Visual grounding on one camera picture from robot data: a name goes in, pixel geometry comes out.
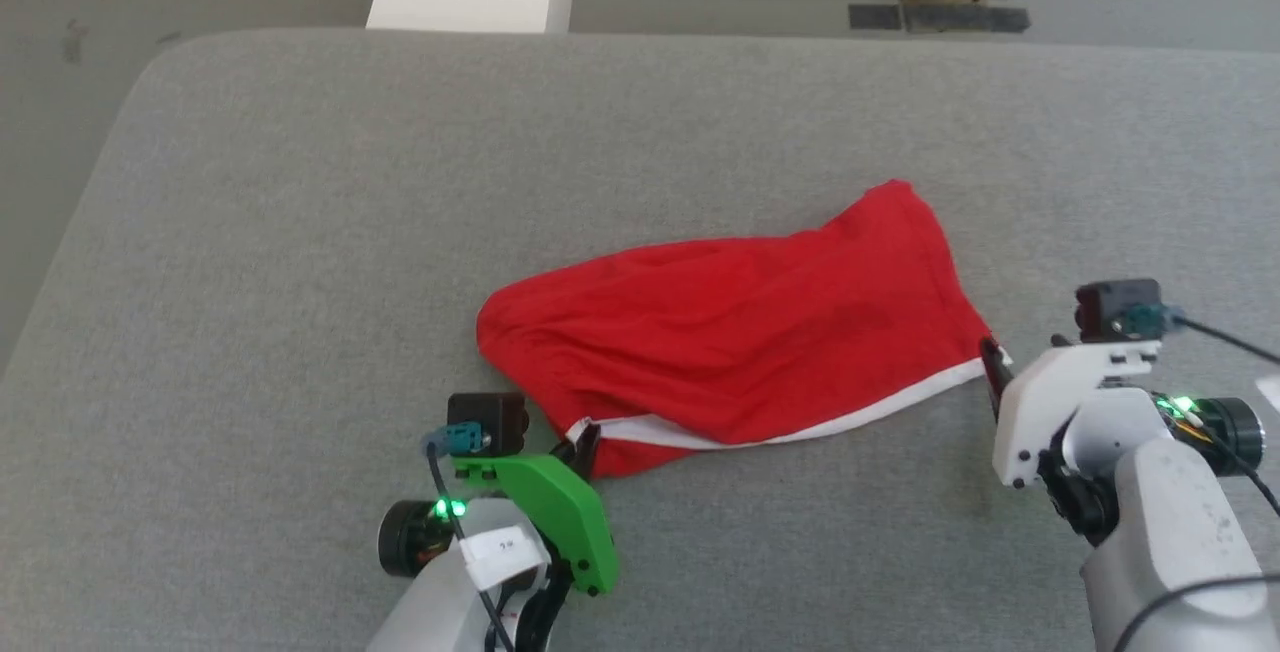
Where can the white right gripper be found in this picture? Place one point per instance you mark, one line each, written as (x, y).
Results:
(1050, 402)

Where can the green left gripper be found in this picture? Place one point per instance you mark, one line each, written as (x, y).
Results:
(560, 512)

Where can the red shorts with white trim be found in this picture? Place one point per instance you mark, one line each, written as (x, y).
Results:
(740, 342)

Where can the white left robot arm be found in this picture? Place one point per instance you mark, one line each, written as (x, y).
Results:
(440, 602)

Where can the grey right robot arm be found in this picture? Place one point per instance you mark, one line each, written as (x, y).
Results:
(1170, 532)

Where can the white paper label tag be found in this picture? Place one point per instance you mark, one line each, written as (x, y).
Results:
(503, 554)

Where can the grey fabric sofa cushion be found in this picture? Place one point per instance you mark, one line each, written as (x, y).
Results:
(300, 282)

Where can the long black floor mat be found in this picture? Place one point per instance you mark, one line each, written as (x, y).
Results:
(940, 17)

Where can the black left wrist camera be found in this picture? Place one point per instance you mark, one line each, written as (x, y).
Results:
(495, 422)

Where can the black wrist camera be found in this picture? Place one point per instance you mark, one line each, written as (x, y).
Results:
(1115, 310)
(495, 422)

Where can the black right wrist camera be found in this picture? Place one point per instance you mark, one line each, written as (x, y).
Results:
(1115, 310)

